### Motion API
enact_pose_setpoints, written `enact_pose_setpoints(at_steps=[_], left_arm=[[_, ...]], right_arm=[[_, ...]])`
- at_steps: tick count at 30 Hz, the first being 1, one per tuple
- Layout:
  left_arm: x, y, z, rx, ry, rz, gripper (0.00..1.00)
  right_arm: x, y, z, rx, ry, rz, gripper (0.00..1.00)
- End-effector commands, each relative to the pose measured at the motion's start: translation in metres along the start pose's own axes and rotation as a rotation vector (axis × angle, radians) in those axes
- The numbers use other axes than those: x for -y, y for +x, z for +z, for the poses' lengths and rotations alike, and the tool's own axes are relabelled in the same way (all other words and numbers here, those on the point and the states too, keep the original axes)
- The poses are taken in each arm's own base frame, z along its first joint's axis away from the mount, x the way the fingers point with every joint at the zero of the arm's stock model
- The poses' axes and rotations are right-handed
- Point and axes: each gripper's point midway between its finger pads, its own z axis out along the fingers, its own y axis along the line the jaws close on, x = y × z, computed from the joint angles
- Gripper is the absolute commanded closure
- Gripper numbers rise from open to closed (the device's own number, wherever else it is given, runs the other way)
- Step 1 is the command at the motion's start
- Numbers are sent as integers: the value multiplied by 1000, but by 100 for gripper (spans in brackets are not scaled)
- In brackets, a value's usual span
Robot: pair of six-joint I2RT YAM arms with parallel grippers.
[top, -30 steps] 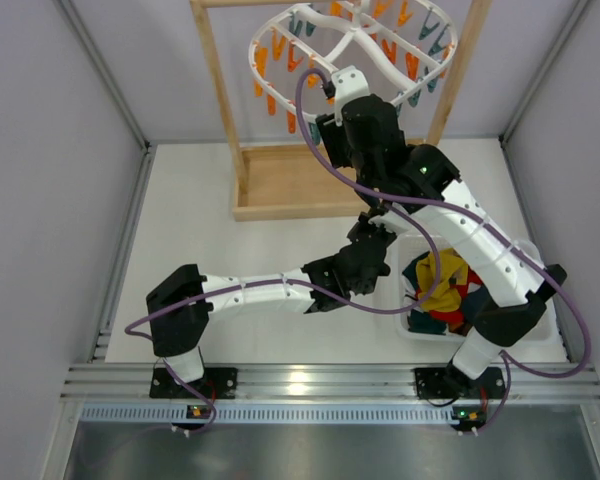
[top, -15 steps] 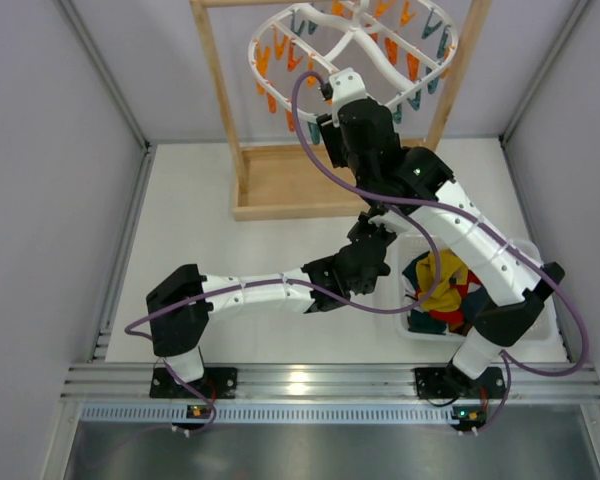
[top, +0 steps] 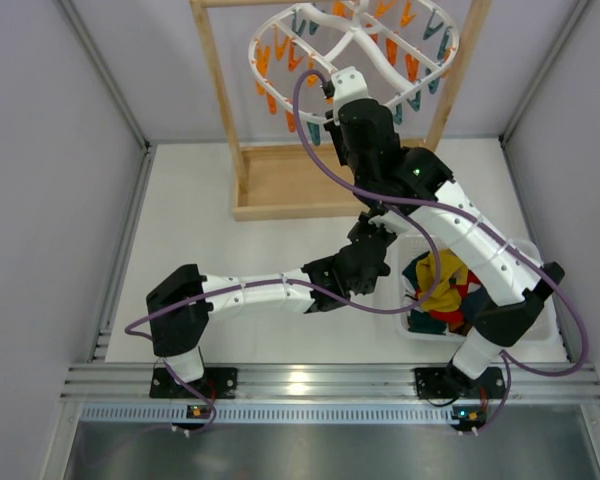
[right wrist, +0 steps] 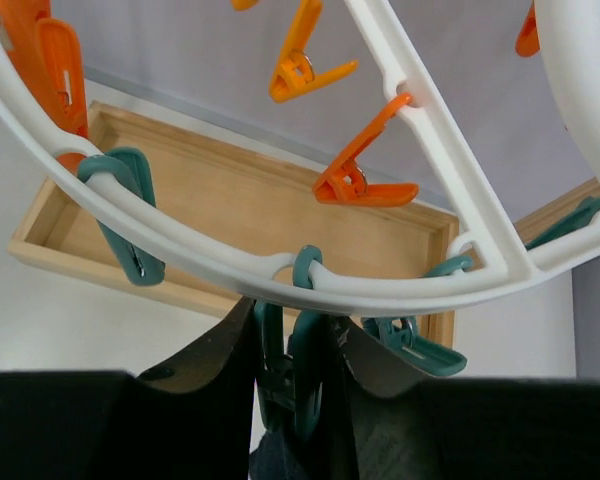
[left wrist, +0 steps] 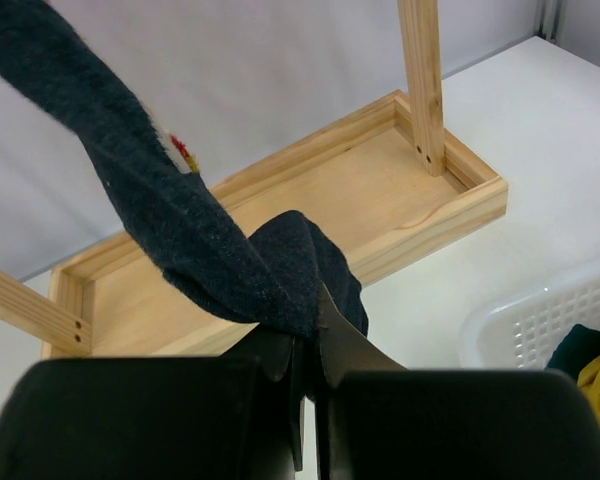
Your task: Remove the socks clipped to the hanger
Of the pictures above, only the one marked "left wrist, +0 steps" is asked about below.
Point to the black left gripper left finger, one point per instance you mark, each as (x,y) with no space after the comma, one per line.
(232,416)

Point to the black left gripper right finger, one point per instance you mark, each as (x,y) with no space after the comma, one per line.
(378,420)

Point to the navy sock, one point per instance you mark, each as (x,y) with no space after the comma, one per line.
(272,277)

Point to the teal green sock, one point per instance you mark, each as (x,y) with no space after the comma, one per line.
(578,348)

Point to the wooden hanger stand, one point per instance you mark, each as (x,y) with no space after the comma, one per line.
(381,186)

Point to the white plastic basket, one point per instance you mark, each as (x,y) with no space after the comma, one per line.
(523,328)

